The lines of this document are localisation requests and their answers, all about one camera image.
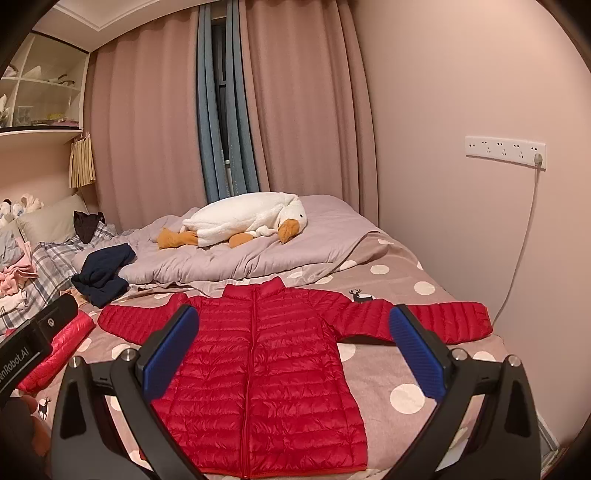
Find yellow tassel hanging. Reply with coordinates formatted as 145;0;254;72
69;133;96;189

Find black garment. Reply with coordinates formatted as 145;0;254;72
73;211;106;244

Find pink curtain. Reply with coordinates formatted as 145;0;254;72
84;1;379;229

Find folded red jacket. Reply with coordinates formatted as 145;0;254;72
17;311;95;396

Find red down jacket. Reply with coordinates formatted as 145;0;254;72
96;276;494;480

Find pink clothes pile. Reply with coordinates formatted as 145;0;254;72
1;237;38;297

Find white goose plush toy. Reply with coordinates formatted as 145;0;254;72
157;192;308;249

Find beige pillow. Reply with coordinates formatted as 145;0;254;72
16;194;88;247

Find white power cable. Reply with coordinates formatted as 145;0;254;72
492;153;544;326

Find blue curtain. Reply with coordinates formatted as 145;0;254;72
197;1;260;203

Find white wall power strip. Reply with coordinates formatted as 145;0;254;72
465;136;547;170

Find small plush toys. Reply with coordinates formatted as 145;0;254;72
0;193;44;227

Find white wall shelf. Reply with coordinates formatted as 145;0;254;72
1;31;90;132

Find person's left hand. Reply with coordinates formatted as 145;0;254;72
1;396;51;479

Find lilac quilt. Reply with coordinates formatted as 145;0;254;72
71;195;378;285

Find navy blue garment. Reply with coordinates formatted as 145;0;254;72
71;243;135;309

